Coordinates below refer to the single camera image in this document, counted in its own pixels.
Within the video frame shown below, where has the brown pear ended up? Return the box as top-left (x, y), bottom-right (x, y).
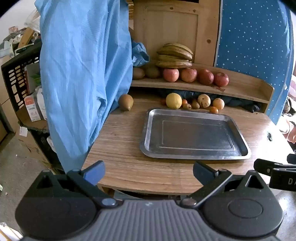
top-left (118, 94), bottom-right (134, 112)

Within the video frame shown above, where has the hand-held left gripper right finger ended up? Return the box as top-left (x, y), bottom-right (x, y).
top-left (180, 161), bottom-right (275, 208)

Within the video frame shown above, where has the dark blue cloth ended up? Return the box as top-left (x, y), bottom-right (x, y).
top-left (162, 89), bottom-right (262, 113)

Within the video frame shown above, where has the pale orange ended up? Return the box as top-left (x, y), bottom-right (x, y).
top-left (212, 98), bottom-right (225, 110)

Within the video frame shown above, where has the green white box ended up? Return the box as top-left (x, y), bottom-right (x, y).
top-left (25, 62), bottom-right (41, 93)

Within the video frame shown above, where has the metal tray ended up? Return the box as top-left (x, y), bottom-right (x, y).
top-left (139, 108), bottom-right (252, 161)

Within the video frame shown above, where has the black plastic crate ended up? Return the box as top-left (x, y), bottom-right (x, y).
top-left (1, 43), bottom-right (42, 112)

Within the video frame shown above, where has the wooden shelf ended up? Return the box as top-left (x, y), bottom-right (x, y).
top-left (130, 62), bottom-right (275, 113)

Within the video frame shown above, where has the light blue garment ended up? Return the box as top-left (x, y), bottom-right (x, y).
top-left (35, 0), bottom-right (134, 173)

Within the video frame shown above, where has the yellow lemon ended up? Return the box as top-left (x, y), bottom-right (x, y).
top-left (166, 93), bottom-right (183, 109)

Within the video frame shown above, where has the blue elastic cuff cloth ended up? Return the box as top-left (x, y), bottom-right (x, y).
top-left (131, 41), bottom-right (150, 67)

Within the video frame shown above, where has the red apple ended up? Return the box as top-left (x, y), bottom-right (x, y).
top-left (180, 68), bottom-right (198, 83)
top-left (214, 72), bottom-right (229, 87)
top-left (162, 68), bottom-right (180, 82)
top-left (197, 69), bottom-right (214, 86)

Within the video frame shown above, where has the pink cloth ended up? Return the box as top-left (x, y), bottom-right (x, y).
top-left (279, 117), bottom-right (296, 144)

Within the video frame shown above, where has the blue polka-dot board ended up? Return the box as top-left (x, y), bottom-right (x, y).
top-left (215, 0), bottom-right (294, 125)

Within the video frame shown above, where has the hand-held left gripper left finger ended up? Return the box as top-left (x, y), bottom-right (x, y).
top-left (25, 161), bottom-right (117, 208)

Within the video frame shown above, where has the large brown kiwi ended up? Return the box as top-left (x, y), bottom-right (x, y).
top-left (132, 67), bottom-right (146, 80)
top-left (145, 65), bottom-right (161, 79)

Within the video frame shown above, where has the white orange carton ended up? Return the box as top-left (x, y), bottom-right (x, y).
top-left (24, 94), bottom-right (44, 122)

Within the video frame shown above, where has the bunch of ripe bananas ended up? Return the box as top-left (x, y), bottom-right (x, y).
top-left (157, 43), bottom-right (194, 62)

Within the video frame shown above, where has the cardboard box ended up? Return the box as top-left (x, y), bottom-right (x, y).
top-left (17, 126), bottom-right (54, 167)

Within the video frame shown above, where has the clear plastic bag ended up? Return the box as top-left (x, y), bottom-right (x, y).
top-left (24, 13), bottom-right (42, 31)

